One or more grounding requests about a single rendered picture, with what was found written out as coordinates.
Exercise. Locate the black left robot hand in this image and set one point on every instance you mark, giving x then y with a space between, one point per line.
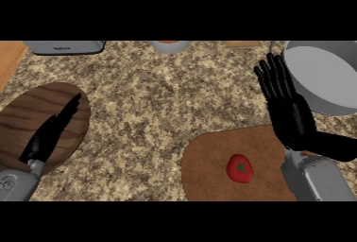
52 130

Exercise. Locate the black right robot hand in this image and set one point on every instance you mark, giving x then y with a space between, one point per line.
288 107

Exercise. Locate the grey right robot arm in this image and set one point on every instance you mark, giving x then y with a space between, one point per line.
312 178

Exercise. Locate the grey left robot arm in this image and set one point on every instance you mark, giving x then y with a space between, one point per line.
17 181

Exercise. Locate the round dark wooden board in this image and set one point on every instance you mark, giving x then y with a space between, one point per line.
34 126

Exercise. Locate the grey pot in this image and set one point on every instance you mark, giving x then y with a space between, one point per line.
320 75

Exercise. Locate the brown cutting board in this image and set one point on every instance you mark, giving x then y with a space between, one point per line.
232 164

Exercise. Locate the red tomato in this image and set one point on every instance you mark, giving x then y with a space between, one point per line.
239 168

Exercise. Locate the pale wooden board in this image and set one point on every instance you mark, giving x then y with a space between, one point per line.
244 43

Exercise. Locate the orange wooden panel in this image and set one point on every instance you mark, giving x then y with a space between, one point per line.
11 61

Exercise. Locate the grey appliance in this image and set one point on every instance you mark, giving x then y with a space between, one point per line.
65 47

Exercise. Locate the grey cup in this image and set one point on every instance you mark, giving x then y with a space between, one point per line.
170 46

